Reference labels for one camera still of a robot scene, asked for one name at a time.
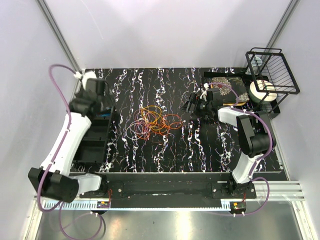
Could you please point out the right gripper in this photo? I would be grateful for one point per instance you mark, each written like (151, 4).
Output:
(195, 100)

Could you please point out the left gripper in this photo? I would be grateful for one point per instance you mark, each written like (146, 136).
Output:
(109, 101)

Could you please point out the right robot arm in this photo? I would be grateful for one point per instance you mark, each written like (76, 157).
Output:
(255, 135)

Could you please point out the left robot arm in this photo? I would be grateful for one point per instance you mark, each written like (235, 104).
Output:
(52, 179)

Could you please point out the floral patterned box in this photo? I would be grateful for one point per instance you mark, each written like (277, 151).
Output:
(232, 89)

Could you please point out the black three-compartment tray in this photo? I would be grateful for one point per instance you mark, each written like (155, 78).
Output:
(94, 144)

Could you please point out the white round bowl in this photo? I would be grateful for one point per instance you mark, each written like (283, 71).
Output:
(266, 94)

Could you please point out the glass cup in rack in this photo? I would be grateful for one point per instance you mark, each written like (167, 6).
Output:
(256, 64)

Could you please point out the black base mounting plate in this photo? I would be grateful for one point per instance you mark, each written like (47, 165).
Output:
(147, 195)

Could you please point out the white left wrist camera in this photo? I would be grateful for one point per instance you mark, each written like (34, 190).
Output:
(84, 77)

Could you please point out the black wire dish rack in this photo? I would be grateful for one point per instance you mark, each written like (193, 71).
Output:
(276, 70)

